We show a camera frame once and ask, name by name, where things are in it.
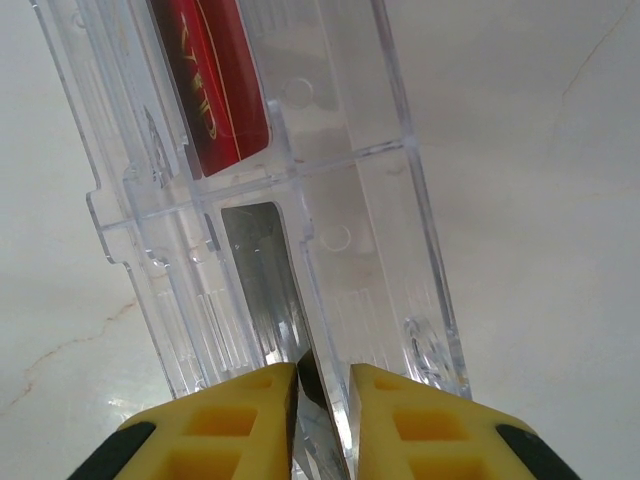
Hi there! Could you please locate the clear plastic card box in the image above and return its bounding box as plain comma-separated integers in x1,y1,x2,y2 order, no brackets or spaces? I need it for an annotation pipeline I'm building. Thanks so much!
29,0,474,480

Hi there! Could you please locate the red card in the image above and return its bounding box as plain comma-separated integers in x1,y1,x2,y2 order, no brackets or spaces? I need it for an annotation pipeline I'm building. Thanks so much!
149,0,275,179

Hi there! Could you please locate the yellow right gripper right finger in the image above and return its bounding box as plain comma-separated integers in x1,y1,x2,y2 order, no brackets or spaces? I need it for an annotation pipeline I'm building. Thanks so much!
349,362,581,480

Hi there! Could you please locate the dark glossy card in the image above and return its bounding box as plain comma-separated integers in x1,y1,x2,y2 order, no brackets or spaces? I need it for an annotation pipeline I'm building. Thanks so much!
219,201,354,480

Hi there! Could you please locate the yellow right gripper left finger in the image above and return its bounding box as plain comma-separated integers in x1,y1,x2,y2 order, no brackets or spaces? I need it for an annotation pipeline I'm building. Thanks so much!
64,362,301,480

